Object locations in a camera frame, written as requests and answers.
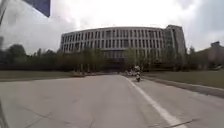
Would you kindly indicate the grass lawn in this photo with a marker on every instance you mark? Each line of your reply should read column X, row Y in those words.
column 30, row 74
column 196, row 78

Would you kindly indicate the large curved grey building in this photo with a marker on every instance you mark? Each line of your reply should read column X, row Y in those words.
column 123, row 39

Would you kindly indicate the person on scooter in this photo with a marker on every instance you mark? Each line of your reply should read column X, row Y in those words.
column 137, row 74

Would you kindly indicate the grey asphalt road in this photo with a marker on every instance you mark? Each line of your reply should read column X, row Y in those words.
column 90, row 103

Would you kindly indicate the grey kerb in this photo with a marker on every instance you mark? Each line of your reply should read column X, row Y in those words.
column 186, row 87

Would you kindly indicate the row of trees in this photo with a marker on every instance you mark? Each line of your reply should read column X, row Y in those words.
column 50, row 60

